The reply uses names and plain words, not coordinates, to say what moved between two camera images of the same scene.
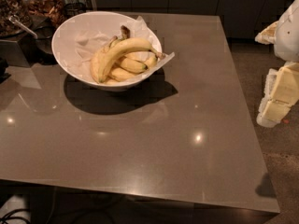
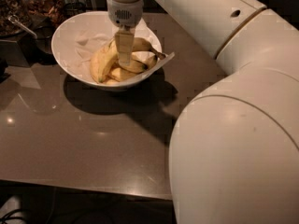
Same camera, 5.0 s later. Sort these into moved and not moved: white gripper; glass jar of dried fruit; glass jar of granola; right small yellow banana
Moved: white gripper
Not moved: glass jar of dried fruit; glass jar of granola; right small yellow banana
